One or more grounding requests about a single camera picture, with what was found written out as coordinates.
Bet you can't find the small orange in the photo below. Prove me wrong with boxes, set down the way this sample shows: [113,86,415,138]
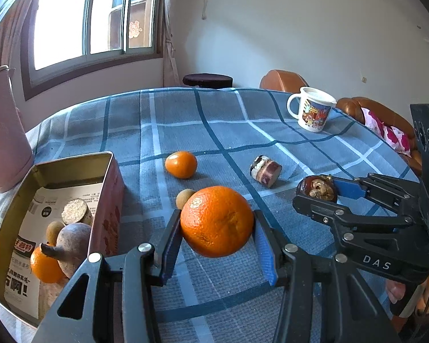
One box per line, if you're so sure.
[30,245,65,284]
[165,151,198,180]

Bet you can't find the rectangular metal tin box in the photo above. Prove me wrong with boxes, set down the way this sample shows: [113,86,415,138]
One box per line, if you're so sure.
[0,152,126,329]

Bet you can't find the tan kiwi fruit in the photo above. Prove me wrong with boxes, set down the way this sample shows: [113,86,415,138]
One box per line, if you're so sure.
[46,220,65,238]

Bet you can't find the person's right hand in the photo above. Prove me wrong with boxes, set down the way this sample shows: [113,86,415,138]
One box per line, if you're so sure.
[385,279,407,304]

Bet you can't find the pink electric kettle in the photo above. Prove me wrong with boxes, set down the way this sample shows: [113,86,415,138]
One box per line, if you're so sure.
[0,65,34,194]

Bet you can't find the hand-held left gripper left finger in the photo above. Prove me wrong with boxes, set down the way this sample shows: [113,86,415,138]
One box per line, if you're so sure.
[31,208,183,343]

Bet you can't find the dark round stool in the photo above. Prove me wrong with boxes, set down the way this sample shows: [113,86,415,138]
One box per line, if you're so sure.
[182,73,234,90]

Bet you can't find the round golden snack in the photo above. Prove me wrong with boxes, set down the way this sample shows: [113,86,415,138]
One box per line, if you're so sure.
[61,198,94,226]

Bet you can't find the small layered jar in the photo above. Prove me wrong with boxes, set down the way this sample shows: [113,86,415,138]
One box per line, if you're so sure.
[250,155,283,188]

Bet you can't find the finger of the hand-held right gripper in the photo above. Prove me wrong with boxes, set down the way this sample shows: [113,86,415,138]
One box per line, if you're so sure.
[292,186,413,244]
[327,172,422,222]

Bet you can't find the tan longan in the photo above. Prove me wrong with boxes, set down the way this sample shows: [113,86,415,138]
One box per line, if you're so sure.
[176,189,195,210]

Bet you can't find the brown leather sofa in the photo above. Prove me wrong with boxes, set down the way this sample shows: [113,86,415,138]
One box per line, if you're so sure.
[335,96,423,176]

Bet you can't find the pink curtain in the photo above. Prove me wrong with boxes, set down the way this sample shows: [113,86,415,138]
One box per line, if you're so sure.
[0,0,47,75]
[162,0,186,87]

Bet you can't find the sliding window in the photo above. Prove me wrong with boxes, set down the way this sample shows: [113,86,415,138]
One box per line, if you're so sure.
[19,0,165,101]

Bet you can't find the large orange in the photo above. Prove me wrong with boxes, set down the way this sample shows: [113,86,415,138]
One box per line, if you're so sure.
[180,186,255,258]

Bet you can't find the printed paper leaflet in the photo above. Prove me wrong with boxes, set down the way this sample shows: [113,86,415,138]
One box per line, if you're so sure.
[5,185,104,324]

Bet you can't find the pink floral cushion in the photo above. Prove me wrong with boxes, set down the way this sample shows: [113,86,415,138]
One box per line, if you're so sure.
[363,109,413,156]

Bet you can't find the white printed mug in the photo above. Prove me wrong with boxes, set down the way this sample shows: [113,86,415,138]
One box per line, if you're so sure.
[287,87,337,133]

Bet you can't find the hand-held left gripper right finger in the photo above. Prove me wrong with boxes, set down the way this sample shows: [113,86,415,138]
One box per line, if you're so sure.
[253,210,403,343]

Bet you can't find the purple sweet potato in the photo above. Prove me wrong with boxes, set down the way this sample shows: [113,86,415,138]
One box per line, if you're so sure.
[41,222,94,279]

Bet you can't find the blue plaid tablecloth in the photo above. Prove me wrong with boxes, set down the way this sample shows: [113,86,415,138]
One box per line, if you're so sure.
[0,86,420,343]

